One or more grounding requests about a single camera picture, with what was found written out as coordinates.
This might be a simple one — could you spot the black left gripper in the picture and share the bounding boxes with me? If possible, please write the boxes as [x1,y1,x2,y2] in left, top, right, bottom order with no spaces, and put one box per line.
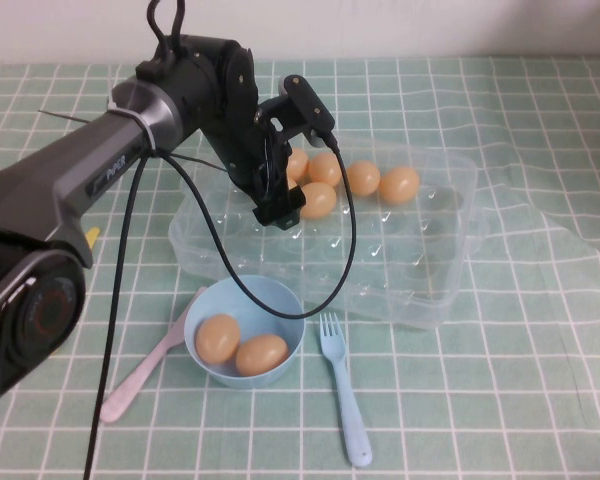
[204,99,307,231]

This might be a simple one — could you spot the clear plastic egg box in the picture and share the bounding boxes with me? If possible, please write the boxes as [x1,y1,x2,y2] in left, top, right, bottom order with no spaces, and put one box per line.
[168,128,491,331]

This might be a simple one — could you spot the light blue plastic bowl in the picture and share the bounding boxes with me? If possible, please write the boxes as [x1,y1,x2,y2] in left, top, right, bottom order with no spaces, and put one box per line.
[183,274,306,390]

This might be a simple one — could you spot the white zip tie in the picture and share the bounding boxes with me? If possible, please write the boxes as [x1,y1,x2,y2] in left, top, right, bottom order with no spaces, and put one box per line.
[106,87,157,151]

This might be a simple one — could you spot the light blue plastic fork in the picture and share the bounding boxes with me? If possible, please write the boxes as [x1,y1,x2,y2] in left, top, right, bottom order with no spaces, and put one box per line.
[318,312,374,469]

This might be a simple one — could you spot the pink plastic knife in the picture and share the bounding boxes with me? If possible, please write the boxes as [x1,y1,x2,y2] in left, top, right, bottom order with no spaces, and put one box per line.
[99,286,209,425]

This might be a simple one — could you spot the green checked tablecloth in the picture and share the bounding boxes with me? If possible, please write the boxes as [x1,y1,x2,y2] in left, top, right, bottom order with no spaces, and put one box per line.
[0,55,600,480]

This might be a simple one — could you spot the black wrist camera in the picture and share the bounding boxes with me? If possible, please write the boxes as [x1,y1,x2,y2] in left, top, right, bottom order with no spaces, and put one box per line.
[257,73,337,150]

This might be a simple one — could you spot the black camera cable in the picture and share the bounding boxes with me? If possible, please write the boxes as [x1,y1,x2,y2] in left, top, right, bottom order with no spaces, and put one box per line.
[162,133,358,320]

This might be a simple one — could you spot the long black cable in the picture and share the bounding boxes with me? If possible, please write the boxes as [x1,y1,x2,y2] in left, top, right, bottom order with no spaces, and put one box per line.
[82,152,149,480]

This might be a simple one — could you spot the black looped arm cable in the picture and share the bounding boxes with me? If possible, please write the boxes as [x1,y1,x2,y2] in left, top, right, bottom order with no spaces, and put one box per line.
[146,0,187,56]

